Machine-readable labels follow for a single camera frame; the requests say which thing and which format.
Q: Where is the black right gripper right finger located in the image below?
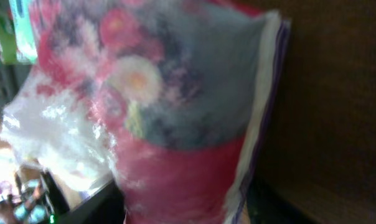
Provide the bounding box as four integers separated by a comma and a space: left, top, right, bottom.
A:
247, 176, 314, 224

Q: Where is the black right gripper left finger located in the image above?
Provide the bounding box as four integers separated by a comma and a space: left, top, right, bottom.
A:
55, 180, 126, 224

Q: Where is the purple red Carefree pad pack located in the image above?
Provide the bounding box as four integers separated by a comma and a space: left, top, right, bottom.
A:
0, 0, 291, 223

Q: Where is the teal wet wipes pack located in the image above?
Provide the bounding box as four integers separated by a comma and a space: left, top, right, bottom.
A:
9, 0, 37, 64

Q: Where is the grey plastic basket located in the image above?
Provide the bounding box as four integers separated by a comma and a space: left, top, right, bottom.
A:
0, 65, 31, 122

